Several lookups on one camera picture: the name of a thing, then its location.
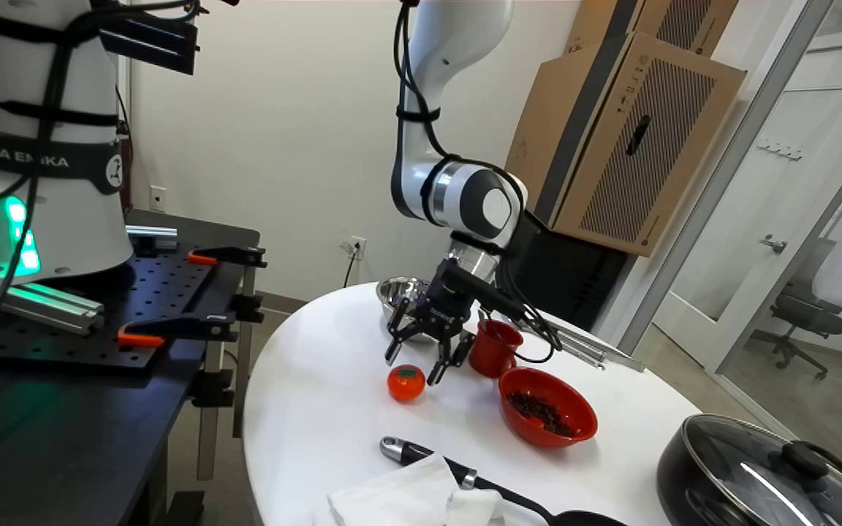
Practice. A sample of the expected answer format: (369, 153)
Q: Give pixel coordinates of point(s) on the black storage case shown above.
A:
(568, 273)

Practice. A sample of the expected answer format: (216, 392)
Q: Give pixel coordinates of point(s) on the plain cardboard box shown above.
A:
(673, 20)

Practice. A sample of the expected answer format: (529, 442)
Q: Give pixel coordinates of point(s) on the red tomato object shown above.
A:
(407, 384)

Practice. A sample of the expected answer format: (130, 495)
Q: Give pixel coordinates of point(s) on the dark beans in red bowl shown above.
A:
(539, 411)

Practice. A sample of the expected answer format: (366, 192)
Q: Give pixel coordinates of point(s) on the red cup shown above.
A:
(494, 353)

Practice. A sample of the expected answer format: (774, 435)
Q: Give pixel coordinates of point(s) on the glass pot lid black knob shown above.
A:
(774, 479)

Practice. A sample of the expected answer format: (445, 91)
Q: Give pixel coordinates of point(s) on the office chair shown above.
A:
(811, 310)

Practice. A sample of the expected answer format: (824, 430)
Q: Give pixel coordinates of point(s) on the black camera box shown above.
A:
(153, 39)

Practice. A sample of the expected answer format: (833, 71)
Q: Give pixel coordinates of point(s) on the white wall outlet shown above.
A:
(358, 245)

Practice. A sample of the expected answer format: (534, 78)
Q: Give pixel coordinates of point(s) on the white cloth napkin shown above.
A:
(403, 502)

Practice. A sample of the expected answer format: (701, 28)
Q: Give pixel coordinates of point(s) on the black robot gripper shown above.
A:
(451, 303)

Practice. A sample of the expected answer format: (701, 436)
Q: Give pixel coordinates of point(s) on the white robot base green lights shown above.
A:
(59, 207)

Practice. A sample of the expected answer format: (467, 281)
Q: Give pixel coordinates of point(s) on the cardboard box with dark print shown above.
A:
(635, 135)

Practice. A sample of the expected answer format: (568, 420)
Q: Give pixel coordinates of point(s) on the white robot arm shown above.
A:
(451, 39)

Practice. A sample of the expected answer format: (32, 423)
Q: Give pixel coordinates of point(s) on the steel mixing bowl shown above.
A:
(397, 297)

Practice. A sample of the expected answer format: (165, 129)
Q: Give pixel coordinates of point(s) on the black cooking pot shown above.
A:
(686, 487)

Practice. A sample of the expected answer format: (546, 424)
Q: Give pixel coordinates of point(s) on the metal tongs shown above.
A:
(586, 347)

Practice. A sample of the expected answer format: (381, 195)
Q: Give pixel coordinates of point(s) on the black breadboard robot table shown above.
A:
(51, 420)

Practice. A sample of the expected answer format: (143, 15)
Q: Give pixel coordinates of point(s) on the red bowl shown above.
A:
(549, 436)

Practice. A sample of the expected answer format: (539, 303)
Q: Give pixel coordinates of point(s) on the aluminium rail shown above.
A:
(32, 303)

